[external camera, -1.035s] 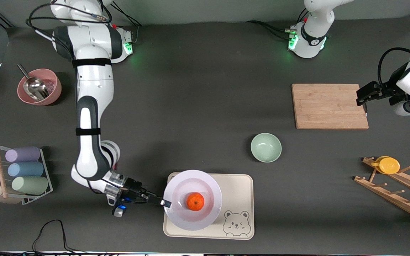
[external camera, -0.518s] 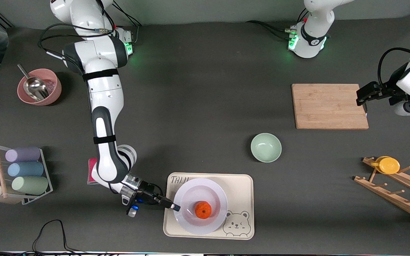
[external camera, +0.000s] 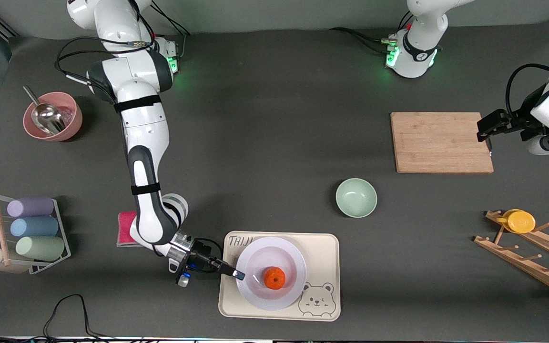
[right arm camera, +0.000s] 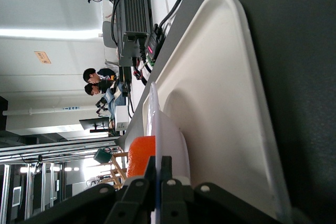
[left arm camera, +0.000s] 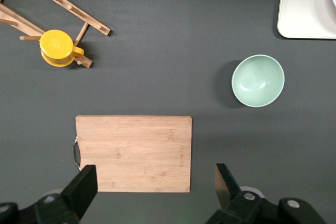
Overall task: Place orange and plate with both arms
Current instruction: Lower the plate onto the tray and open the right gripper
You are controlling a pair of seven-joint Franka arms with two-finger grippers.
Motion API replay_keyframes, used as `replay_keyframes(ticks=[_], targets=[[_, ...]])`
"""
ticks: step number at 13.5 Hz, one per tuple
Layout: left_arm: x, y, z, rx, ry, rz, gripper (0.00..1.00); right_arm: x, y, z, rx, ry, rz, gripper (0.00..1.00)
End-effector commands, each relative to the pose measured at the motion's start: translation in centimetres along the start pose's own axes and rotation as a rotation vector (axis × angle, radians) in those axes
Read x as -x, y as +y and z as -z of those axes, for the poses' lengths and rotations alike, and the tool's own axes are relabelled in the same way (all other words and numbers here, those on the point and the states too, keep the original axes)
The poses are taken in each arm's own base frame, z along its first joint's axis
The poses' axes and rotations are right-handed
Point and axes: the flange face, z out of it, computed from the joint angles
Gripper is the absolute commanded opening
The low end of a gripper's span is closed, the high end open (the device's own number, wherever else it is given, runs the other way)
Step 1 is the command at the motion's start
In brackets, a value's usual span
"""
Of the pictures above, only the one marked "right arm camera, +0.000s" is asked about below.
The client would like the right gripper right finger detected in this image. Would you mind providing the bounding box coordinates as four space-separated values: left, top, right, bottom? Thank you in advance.
160 155 284 224

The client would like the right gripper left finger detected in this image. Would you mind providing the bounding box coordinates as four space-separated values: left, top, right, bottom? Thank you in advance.
25 155 157 224

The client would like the orange fruit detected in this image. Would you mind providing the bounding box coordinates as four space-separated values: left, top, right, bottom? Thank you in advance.
127 135 156 179

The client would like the white round plate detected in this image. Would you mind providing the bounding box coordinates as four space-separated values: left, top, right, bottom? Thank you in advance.
145 81 191 224

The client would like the wooden dish rack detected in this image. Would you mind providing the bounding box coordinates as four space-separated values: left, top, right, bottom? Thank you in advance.
86 150 129 190

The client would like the dark green container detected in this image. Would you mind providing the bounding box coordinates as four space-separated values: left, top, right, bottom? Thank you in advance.
93 147 113 164

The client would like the white labelled box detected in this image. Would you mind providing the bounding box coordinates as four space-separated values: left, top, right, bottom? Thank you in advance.
114 105 130 132

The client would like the black monitor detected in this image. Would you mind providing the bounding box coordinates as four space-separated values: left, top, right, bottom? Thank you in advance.
79 116 110 133

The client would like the person in blue clothing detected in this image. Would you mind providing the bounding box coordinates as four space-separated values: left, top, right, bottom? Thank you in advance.
84 82 124 120

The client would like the cream tray with bear print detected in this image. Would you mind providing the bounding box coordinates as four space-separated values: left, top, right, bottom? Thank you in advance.
141 0 293 219

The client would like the white pipe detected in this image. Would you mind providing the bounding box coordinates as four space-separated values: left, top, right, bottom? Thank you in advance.
2 105 97 116

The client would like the person in dark jacket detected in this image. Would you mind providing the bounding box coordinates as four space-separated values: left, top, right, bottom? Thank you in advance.
82 67 119 84

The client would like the small black adapter red light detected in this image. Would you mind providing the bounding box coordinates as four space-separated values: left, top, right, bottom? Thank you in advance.
145 23 166 65

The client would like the grey chair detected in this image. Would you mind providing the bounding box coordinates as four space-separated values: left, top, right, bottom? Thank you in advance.
101 20 118 49

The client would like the black finned electronics box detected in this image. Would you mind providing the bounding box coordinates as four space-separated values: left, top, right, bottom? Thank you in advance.
114 0 154 67

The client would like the aluminium frame post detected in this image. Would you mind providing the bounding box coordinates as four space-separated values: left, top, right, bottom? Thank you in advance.
0 137 119 164

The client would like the orange wall sign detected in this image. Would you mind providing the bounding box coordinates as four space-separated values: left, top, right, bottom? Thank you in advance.
34 50 52 65

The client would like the thick black cable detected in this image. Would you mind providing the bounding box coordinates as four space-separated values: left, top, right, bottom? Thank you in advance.
158 0 195 29

